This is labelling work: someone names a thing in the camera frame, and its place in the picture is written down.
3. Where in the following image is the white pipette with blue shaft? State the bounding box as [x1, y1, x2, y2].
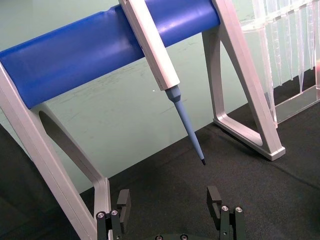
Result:
[118, 0, 207, 166]

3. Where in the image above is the black table cloth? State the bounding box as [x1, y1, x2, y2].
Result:
[0, 71, 320, 240]

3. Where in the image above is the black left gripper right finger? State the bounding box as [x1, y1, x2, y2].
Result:
[206, 186, 246, 240]

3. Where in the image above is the clear plastic pipette tip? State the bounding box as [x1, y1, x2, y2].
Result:
[306, 3, 317, 71]
[286, 11, 298, 81]
[271, 17, 284, 88]

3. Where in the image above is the clear acrylic tip rack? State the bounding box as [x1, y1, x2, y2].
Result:
[239, 0, 320, 129]

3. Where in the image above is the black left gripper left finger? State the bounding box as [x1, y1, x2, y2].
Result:
[96, 189, 133, 240]

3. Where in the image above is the white stand with blue bar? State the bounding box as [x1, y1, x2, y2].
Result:
[0, 0, 286, 240]

